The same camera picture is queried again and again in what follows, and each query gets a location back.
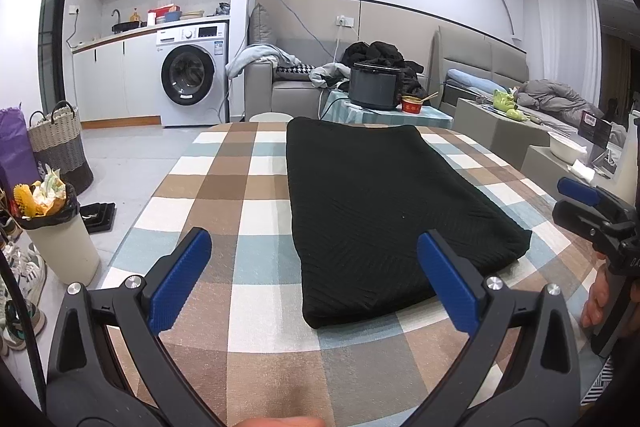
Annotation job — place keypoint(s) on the dark glass door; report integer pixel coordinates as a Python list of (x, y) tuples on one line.
[(57, 22)]

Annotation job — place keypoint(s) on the person's left hand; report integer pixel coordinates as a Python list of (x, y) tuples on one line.
[(280, 422)]

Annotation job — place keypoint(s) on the white bowl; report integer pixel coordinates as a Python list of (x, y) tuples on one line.
[(567, 147)]

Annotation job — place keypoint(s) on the grey bed headboard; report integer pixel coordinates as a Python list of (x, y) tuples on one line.
[(480, 52)]

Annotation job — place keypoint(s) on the red instant noodle bowl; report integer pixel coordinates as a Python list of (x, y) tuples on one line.
[(412, 106)]

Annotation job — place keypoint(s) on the round white stool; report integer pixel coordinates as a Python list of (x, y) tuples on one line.
[(270, 117)]

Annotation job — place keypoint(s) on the white kitchen cabinet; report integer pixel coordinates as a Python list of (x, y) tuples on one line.
[(110, 82)]

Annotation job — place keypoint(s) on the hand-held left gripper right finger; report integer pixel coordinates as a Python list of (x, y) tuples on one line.
[(450, 282)]

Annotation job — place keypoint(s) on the white curtain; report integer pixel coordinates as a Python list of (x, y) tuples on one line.
[(565, 37)]

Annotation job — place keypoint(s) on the green plush toy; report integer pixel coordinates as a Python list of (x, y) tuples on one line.
[(507, 104)]

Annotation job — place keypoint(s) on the white plastic bottle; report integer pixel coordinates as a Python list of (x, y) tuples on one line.
[(629, 162)]

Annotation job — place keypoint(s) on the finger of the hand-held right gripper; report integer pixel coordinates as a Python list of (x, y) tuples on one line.
[(575, 217), (577, 192)]

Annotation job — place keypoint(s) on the black knit sweater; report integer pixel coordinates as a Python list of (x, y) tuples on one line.
[(375, 207)]

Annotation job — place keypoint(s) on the checkered blanket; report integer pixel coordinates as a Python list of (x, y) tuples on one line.
[(240, 207)]

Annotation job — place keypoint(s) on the woven laundry basket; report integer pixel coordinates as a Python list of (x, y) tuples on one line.
[(60, 147)]

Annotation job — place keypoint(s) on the beige trash bin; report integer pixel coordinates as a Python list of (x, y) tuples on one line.
[(65, 247)]

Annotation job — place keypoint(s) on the white paper sheet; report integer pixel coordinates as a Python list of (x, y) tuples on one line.
[(582, 169)]

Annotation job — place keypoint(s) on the white washing machine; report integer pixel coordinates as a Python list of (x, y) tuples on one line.
[(187, 77)]

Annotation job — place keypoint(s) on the grey duvet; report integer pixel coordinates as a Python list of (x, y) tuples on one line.
[(555, 99)]

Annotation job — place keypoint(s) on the white sneakers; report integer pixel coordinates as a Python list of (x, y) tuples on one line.
[(22, 277)]

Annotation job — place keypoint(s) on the black floor tray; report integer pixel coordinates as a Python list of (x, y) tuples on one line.
[(97, 217)]

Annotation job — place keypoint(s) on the person's right hand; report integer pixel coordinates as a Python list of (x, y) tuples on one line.
[(595, 302)]

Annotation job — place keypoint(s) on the houndstooth pillow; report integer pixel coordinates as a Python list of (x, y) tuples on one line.
[(295, 71)]

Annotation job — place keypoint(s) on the light grey hoodie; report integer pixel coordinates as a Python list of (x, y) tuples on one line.
[(260, 57)]

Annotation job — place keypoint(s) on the white grey garment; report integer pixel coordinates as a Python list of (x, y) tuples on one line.
[(327, 74)]

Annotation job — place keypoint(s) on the blue pillow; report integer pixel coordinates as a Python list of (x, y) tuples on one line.
[(475, 79)]

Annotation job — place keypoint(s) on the black cooking appliance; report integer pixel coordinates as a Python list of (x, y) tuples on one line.
[(375, 87)]

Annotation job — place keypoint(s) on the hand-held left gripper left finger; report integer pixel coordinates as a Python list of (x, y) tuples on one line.
[(180, 277)]

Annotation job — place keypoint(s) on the grey cube table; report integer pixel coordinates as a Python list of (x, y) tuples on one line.
[(545, 172), (495, 137)]

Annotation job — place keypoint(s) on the purple bag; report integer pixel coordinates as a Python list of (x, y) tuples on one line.
[(17, 157)]

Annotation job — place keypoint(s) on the grey sofa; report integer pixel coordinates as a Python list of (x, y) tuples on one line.
[(290, 99)]

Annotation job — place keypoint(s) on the white wall socket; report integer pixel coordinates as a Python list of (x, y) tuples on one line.
[(345, 21)]

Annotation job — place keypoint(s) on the teal checkered side table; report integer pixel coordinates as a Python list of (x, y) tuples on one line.
[(390, 119)]

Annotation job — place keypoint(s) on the grey cushion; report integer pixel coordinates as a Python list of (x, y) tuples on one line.
[(262, 27)]

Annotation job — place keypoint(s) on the black kitchen sink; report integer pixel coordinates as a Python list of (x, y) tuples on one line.
[(125, 26)]

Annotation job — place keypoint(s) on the pile of black clothes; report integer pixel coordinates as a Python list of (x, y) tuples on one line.
[(380, 52)]

